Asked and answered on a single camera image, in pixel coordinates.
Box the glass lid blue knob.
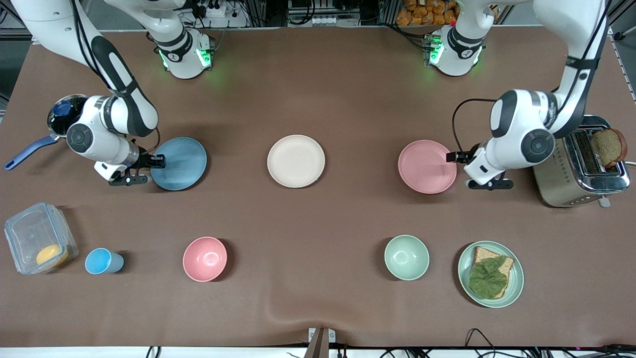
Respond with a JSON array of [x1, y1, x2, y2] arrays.
[[47, 94, 90, 139]]

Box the pink bowl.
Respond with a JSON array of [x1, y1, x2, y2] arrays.
[[182, 236, 228, 283]]

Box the blue cup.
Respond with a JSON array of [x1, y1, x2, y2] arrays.
[[84, 248, 125, 275]]

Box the beige chrome toaster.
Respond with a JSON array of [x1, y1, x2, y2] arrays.
[[533, 115, 632, 208]]

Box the beige plate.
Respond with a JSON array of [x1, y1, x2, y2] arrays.
[[267, 134, 326, 189]]

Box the brown table cloth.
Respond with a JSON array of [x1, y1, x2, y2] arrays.
[[0, 27, 636, 349]]

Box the black looped cable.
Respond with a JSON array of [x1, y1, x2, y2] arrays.
[[465, 328, 497, 358]]

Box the green lettuce leaf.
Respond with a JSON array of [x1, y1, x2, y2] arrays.
[[469, 256, 509, 300]]

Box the green plate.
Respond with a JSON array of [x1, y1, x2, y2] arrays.
[[458, 241, 525, 309]]

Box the blue plate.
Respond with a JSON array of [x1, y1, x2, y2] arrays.
[[151, 137, 208, 191]]

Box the dark toast slice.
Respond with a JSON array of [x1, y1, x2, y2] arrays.
[[590, 128, 629, 169]]

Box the black pot blue handle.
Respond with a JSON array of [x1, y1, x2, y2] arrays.
[[4, 94, 90, 172]]

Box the aluminium frame profile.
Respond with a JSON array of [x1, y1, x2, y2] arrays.
[[607, 0, 636, 40]]

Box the orange packaged snacks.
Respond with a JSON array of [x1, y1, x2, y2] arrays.
[[396, 0, 459, 26]]

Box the brown bread slice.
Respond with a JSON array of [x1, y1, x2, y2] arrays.
[[470, 246, 515, 300]]

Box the metal table bracket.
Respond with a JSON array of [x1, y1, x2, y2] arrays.
[[308, 327, 336, 358]]

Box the clear plastic container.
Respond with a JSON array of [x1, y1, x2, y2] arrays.
[[4, 202, 79, 275]]

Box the pink plate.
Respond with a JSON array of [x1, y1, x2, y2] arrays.
[[397, 140, 458, 195]]

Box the yellow round food piece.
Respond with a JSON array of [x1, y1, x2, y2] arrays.
[[36, 244, 69, 269]]

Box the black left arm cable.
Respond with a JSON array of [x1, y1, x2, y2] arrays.
[[452, 0, 611, 156]]

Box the green bowl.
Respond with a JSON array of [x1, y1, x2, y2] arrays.
[[384, 234, 430, 281]]

